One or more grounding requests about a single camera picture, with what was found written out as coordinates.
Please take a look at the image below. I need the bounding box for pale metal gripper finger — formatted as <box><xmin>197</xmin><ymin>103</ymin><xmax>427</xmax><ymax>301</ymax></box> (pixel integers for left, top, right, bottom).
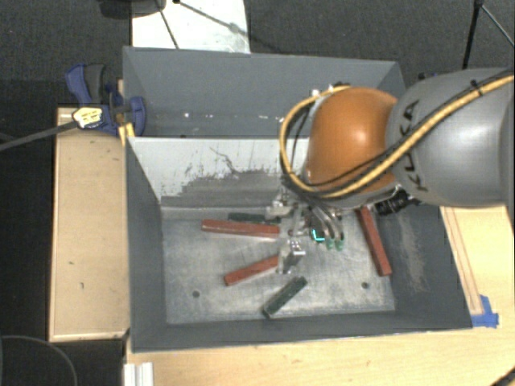
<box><xmin>276</xmin><ymin>237</ymin><xmax>307</xmax><ymax>276</ymax></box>
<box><xmin>264</xmin><ymin>199</ymin><xmax>293</xmax><ymax>222</ymax></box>

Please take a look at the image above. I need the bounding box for pale wood flat board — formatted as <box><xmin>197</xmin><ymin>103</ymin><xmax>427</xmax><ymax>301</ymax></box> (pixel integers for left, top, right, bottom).
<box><xmin>47</xmin><ymin>106</ymin><xmax>132</xmax><ymax>343</ymax></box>

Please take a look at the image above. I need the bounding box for red-brown flat block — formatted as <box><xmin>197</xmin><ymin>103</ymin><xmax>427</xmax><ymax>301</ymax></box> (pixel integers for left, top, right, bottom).
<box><xmin>200</xmin><ymin>219</ymin><xmax>281</xmax><ymax>240</ymax></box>
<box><xmin>223</xmin><ymin>254</ymin><xmax>281</xmax><ymax>287</ymax></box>
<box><xmin>355</xmin><ymin>206</ymin><xmax>393</xmax><ymax>278</ymax></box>

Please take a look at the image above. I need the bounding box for black cylinder on white bracket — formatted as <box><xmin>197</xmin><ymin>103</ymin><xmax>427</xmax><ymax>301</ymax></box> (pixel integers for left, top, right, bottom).
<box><xmin>373</xmin><ymin>193</ymin><xmax>422</xmax><ymax>217</ymax></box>

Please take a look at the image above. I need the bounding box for dark green flat block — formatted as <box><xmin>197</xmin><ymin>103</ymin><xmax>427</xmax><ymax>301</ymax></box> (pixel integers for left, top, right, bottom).
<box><xmin>227</xmin><ymin>211</ymin><xmax>269</xmax><ymax>225</ymax></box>
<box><xmin>262</xmin><ymin>275</ymin><xmax>309</xmax><ymax>320</ymax></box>

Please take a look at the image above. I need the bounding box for grey metal bin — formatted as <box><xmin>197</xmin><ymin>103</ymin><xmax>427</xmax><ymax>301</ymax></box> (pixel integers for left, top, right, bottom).
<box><xmin>122</xmin><ymin>45</ymin><xmax>474</xmax><ymax>354</ymax></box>

